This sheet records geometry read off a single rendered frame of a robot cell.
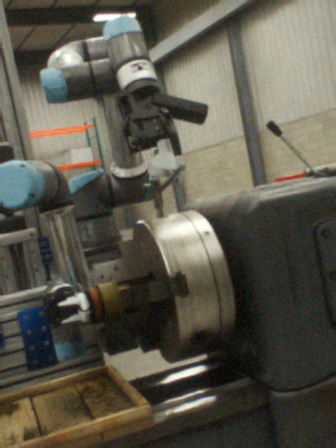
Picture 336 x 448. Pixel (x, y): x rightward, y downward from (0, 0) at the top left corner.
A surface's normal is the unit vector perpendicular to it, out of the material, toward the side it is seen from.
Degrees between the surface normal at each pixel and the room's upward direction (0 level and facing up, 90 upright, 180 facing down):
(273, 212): 89
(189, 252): 59
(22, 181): 89
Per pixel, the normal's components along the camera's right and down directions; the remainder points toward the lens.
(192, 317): 0.33, 0.26
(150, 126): 0.22, -0.33
